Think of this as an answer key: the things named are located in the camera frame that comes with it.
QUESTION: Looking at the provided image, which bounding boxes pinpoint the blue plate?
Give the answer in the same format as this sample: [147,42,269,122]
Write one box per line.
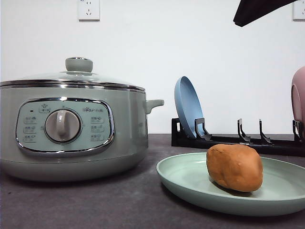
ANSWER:
[174,76,204,139]

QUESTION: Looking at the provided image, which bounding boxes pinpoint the white wall socket left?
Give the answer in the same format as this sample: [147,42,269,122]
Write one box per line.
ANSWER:
[78,0,101,22]

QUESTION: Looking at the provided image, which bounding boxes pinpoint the white wall socket right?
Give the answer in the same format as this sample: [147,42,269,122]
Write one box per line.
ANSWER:
[290,0,305,23]

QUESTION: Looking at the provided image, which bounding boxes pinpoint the white wall socket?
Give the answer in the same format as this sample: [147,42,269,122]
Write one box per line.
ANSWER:
[78,0,101,22]
[290,0,305,23]

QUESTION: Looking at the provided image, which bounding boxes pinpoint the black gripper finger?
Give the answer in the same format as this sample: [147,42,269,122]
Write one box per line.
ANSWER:
[233,0,299,27]

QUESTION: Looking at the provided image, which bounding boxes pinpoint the black dish rack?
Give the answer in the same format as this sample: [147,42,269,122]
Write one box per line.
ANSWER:
[171,118,305,156]

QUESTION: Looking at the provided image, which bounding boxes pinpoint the glass lid with green knob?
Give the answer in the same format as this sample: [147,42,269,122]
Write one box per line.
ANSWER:
[0,57,146,91]

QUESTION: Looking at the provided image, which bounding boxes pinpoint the pink plate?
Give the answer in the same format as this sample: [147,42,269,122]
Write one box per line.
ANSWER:
[291,66,305,141]

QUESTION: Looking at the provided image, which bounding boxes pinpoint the green electric steamer pot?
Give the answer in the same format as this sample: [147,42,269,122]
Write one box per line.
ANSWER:
[0,80,164,181]

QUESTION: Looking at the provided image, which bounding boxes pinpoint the brown potato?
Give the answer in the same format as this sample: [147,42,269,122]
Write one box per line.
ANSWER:
[206,144,263,192]

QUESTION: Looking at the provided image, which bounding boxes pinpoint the green plate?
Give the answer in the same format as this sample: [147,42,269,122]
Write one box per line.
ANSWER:
[156,144,305,217]

